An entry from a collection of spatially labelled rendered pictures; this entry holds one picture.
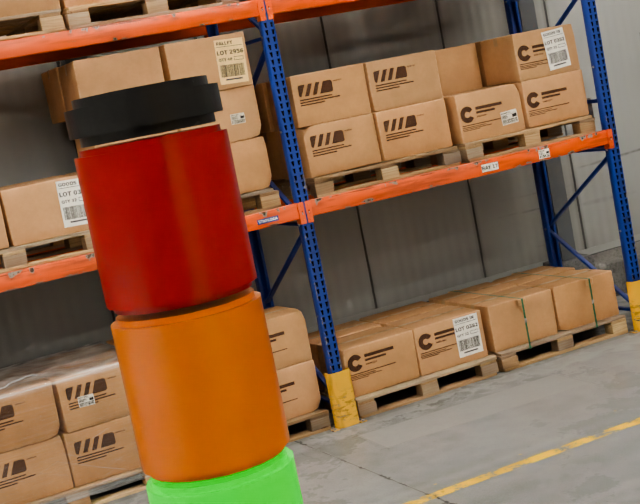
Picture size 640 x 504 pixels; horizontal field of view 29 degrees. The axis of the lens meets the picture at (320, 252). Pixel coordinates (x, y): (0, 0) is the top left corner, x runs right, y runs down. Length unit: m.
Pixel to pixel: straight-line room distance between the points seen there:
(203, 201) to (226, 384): 0.06
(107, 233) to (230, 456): 0.08
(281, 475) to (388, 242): 10.10
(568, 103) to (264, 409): 9.54
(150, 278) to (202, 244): 0.02
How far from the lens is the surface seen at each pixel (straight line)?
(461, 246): 10.87
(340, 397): 8.78
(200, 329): 0.39
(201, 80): 0.40
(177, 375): 0.39
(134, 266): 0.39
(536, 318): 9.76
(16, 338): 9.45
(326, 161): 8.80
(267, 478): 0.41
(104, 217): 0.39
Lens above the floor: 2.33
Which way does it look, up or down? 7 degrees down
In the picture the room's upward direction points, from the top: 11 degrees counter-clockwise
